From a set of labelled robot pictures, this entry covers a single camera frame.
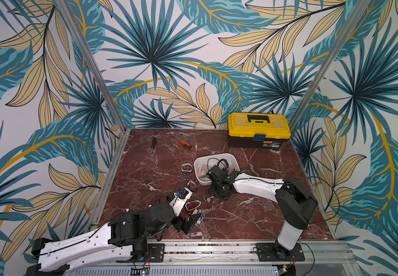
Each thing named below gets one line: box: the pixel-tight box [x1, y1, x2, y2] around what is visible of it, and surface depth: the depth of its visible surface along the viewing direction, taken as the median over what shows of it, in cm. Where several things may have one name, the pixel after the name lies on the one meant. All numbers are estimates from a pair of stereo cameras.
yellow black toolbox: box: [227, 112, 292, 149], surface depth 102 cm
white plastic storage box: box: [193, 152, 241, 186], surface depth 102 cm
